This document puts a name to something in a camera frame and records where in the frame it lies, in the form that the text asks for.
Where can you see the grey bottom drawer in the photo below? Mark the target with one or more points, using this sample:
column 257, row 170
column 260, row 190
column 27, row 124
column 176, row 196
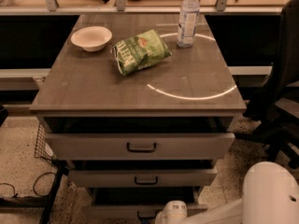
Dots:
column 140, row 203

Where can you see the grey drawer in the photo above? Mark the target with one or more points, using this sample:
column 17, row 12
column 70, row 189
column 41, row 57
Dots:
column 143, row 178
column 139, row 146
column 140, row 203

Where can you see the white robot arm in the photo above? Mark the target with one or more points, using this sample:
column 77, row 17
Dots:
column 270, row 195

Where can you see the grey top drawer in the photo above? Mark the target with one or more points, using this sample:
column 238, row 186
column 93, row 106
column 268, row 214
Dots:
column 139, row 146

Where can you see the grey middle drawer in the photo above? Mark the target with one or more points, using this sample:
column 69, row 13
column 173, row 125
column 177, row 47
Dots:
column 143, row 178

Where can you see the grey drawer cabinet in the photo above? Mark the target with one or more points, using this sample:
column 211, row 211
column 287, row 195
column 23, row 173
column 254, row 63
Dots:
column 191, row 91

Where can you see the black metal stand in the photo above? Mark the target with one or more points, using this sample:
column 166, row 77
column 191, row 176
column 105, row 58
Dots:
column 45, row 202

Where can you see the black office chair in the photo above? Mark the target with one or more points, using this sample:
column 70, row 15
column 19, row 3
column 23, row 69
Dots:
column 275, row 104

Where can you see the green chip bag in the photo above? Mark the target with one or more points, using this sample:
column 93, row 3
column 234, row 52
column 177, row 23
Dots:
column 140, row 52

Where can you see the white paper bowl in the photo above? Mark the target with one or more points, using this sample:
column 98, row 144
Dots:
column 91, row 39

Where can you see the clear plastic water bottle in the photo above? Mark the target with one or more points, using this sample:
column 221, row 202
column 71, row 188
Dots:
column 188, row 18

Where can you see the black wire basket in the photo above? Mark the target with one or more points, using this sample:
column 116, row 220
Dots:
column 42, row 149

